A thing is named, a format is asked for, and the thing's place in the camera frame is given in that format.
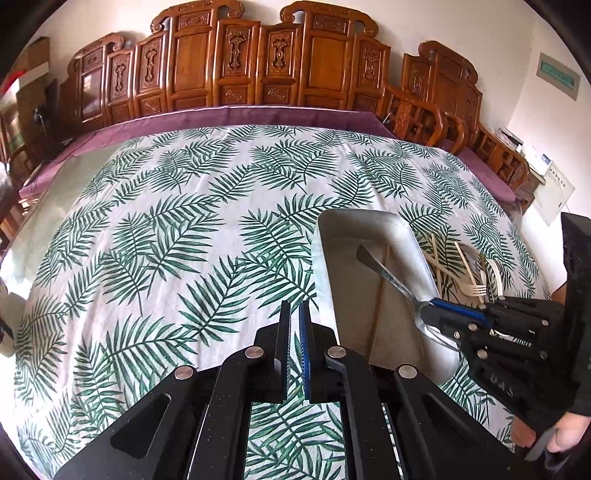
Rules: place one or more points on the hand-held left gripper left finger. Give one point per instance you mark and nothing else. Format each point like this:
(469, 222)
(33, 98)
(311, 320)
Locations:
(284, 350)

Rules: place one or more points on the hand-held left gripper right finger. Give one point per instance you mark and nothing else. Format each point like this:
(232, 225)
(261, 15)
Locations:
(304, 355)

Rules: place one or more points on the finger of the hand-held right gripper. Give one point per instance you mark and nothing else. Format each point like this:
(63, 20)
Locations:
(455, 311)
(503, 346)

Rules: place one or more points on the cream plastic spoon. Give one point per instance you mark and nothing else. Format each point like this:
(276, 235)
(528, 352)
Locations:
(497, 277)

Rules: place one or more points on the metal spoon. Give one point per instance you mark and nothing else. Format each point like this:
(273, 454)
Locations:
(392, 281)

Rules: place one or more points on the metal tray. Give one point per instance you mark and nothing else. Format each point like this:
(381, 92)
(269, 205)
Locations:
(351, 286)

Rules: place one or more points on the person's right hand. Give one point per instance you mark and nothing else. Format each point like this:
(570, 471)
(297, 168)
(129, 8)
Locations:
(570, 429)

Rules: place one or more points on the leaf-print tablecloth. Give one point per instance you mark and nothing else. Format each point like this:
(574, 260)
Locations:
(184, 230)

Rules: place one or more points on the low wooden chair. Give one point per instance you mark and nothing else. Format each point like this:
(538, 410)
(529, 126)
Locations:
(501, 157)

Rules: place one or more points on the white device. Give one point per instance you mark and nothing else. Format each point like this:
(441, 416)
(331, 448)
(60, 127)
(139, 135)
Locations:
(511, 141)

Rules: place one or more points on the wooden armchair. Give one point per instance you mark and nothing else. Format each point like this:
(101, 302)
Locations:
(420, 120)

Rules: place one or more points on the carved wooden chair back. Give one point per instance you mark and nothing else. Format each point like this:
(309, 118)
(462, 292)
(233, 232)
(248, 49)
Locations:
(101, 87)
(443, 83)

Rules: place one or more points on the large carved wooden bench back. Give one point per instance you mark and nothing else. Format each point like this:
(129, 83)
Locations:
(258, 60)

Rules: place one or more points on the black stand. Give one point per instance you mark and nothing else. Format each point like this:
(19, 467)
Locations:
(51, 108)

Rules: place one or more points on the cardboard box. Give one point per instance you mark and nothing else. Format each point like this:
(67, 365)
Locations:
(34, 60)

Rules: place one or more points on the white wall panel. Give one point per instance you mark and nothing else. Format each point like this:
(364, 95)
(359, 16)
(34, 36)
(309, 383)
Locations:
(554, 189)

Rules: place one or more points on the green wall sign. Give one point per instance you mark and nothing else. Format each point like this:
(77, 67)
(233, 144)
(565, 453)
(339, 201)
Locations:
(558, 76)

